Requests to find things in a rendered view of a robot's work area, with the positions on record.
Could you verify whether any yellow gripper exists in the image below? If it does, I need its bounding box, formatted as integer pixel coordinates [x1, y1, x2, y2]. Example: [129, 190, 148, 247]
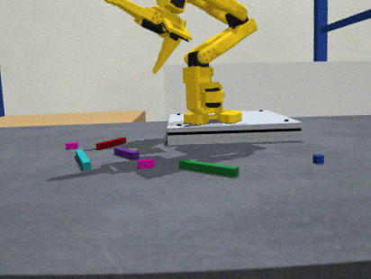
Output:
[105, 0, 192, 74]

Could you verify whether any turquoise rod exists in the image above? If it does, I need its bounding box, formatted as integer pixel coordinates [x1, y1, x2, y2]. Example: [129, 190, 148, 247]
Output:
[76, 149, 91, 170]

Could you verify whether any purple rod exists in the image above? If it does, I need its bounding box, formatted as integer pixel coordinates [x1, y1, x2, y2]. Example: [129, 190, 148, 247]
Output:
[114, 147, 140, 160]

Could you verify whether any red flat bar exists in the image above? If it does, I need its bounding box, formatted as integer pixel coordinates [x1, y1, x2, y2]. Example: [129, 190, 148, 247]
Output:
[96, 138, 126, 149]

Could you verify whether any magenta rod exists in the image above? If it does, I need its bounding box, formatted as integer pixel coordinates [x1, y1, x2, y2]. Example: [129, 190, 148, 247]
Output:
[138, 158, 155, 169]
[66, 142, 78, 149]

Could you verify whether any green rod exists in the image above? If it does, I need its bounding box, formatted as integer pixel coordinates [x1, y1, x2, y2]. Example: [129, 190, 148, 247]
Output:
[179, 159, 239, 177]

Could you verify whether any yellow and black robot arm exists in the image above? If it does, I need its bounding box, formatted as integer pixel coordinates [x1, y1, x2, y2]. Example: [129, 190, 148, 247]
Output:
[156, 0, 258, 125]

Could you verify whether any small blue cube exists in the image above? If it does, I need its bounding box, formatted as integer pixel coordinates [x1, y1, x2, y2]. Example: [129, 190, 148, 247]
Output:
[312, 155, 324, 164]

